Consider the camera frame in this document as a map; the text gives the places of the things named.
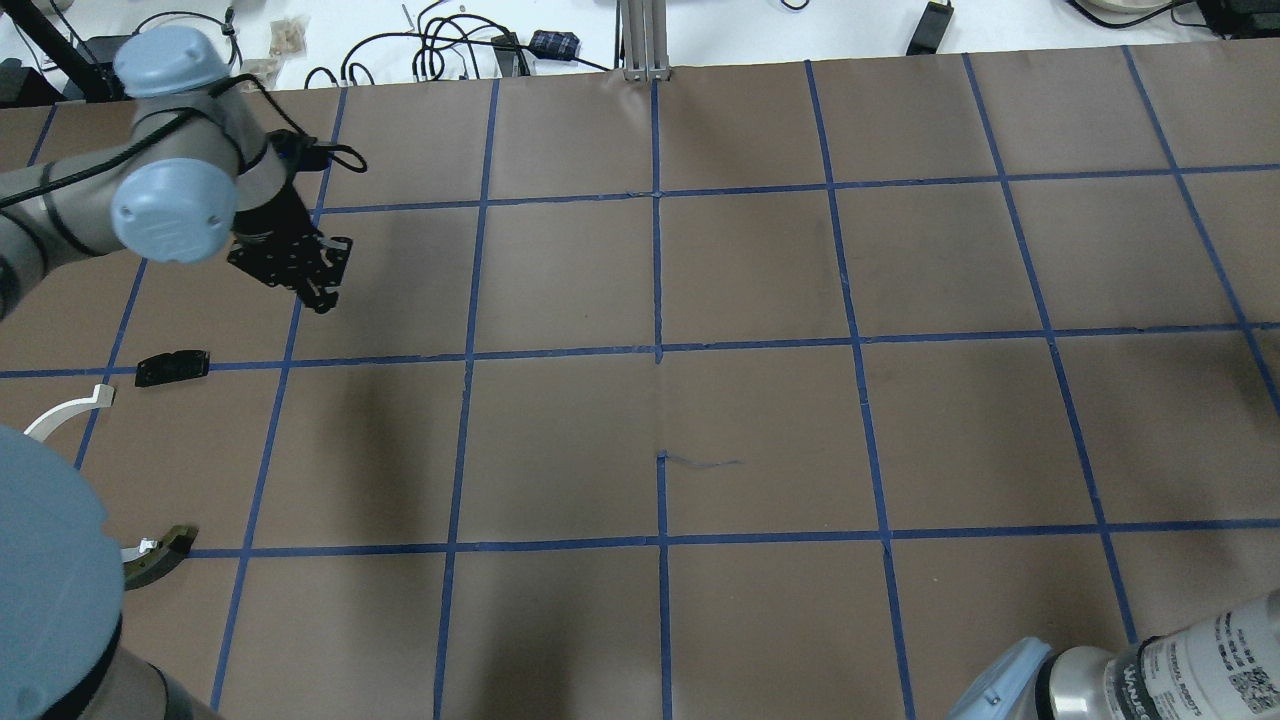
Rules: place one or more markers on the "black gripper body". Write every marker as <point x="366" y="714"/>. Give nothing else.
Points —
<point x="277" y="217"/>

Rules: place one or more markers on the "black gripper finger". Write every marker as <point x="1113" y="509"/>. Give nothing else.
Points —
<point x="334" y="282"/>
<point x="320" y="298"/>

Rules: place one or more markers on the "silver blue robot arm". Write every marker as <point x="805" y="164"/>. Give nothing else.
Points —
<point x="1225" y="667"/>
<point x="199" y="176"/>

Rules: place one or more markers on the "black plastic clip part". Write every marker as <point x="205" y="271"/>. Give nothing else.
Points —
<point x="184" y="365"/>

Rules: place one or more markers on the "white curved plastic part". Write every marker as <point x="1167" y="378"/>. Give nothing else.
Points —
<point x="101" y="396"/>

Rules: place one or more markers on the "black tablet stand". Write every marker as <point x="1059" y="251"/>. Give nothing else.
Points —
<point x="94" y="83"/>

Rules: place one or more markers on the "olive curved brake shoe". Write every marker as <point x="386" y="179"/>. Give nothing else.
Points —
<point x="150" y="559"/>

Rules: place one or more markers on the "black power adapter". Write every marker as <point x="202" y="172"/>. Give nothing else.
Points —
<point x="931" y="28"/>

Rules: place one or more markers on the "aluminium frame post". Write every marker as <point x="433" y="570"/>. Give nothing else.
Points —
<point x="644" y="53"/>

